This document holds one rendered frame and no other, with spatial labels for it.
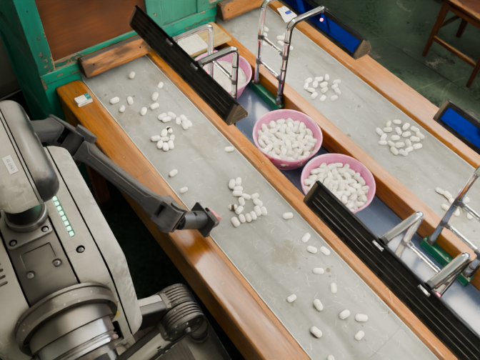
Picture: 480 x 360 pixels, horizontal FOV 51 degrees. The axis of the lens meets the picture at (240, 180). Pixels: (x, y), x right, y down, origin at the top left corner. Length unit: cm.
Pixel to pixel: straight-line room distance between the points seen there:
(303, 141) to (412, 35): 212
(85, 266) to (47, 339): 12
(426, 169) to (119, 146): 115
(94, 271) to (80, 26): 140
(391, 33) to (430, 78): 50
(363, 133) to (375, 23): 199
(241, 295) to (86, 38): 119
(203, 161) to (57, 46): 72
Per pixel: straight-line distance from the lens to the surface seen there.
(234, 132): 195
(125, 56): 222
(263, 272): 165
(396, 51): 377
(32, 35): 206
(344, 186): 189
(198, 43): 233
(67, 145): 162
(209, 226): 160
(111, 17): 218
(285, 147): 195
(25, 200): 77
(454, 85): 365
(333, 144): 201
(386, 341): 163
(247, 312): 156
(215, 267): 162
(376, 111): 217
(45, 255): 91
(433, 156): 209
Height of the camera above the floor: 220
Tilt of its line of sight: 53 degrees down
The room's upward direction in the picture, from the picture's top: 4 degrees clockwise
